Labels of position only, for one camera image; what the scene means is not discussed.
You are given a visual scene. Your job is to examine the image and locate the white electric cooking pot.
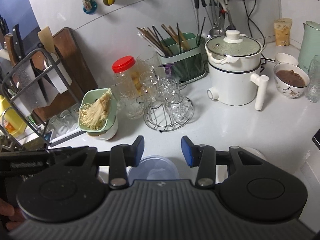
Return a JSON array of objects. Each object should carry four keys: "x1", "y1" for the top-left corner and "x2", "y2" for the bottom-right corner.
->
[{"x1": 205, "y1": 30, "x2": 269, "y2": 111}]

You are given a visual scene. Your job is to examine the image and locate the small white bowl far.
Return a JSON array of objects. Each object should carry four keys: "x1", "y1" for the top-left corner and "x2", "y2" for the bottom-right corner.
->
[{"x1": 275, "y1": 53, "x2": 299, "y2": 66}]

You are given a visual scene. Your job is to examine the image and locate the operator hand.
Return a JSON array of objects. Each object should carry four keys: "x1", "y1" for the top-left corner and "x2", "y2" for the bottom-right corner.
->
[{"x1": 0, "y1": 199, "x2": 25, "y2": 231}]

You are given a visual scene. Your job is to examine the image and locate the wire glass rack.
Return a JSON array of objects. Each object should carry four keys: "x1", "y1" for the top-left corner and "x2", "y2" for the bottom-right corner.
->
[{"x1": 136, "y1": 53, "x2": 194, "y2": 132}]

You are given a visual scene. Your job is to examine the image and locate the white bowl under colander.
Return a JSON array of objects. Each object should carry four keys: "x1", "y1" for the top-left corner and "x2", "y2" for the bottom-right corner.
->
[{"x1": 87, "y1": 118, "x2": 118, "y2": 141}]

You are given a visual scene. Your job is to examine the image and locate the textured drinking glass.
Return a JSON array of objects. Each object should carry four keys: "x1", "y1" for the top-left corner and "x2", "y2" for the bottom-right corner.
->
[{"x1": 305, "y1": 55, "x2": 320, "y2": 103}]

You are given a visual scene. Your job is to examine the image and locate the wooden spatula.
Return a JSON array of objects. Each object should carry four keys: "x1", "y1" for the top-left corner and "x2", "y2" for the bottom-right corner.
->
[{"x1": 37, "y1": 27, "x2": 56, "y2": 53}]

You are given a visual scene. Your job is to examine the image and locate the yellow detergent bottle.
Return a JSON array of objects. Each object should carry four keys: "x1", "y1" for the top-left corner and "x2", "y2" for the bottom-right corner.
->
[{"x1": 1, "y1": 95, "x2": 27, "y2": 137}]

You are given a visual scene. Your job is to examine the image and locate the pale blue bowl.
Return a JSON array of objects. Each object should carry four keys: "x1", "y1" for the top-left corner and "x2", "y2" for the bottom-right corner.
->
[{"x1": 127, "y1": 155, "x2": 180, "y2": 183}]

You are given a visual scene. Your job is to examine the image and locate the patterned bowl with food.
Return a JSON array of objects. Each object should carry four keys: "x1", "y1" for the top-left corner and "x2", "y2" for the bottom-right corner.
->
[{"x1": 273, "y1": 63, "x2": 310, "y2": 99}]

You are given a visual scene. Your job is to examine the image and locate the red lid glass jar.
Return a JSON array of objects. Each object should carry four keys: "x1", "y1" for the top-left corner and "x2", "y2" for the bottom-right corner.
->
[{"x1": 111, "y1": 55, "x2": 144, "y2": 119}]

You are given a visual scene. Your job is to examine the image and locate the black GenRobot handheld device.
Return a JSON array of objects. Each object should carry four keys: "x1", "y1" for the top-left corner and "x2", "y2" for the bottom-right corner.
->
[{"x1": 1, "y1": 146, "x2": 98, "y2": 179}]

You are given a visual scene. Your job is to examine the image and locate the black knife rack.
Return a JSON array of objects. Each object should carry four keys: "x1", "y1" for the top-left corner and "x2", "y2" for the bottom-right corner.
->
[{"x1": 1, "y1": 48, "x2": 84, "y2": 146}]

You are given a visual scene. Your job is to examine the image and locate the green colander with noodles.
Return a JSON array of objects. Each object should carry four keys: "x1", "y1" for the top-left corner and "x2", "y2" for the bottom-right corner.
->
[{"x1": 78, "y1": 88, "x2": 117, "y2": 133}]

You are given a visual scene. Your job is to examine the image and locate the wooden cutting board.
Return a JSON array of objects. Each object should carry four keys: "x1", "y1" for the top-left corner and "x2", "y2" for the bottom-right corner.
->
[{"x1": 34, "y1": 27, "x2": 98, "y2": 121}]

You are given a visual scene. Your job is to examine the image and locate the green chopstick holder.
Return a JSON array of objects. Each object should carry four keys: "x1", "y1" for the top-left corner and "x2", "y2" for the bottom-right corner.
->
[{"x1": 137, "y1": 23, "x2": 206, "y2": 83}]

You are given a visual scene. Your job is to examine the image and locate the beige food package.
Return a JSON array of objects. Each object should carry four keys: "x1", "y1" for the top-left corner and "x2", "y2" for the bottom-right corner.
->
[{"x1": 273, "y1": 18, "x2": 292, "y2": 47}]

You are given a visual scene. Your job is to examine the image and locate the black induction cooker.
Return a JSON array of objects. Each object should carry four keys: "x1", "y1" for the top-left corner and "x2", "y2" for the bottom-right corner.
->
[{"x1": 312, "y1": 129, "x2": 320, "y2": 150}]

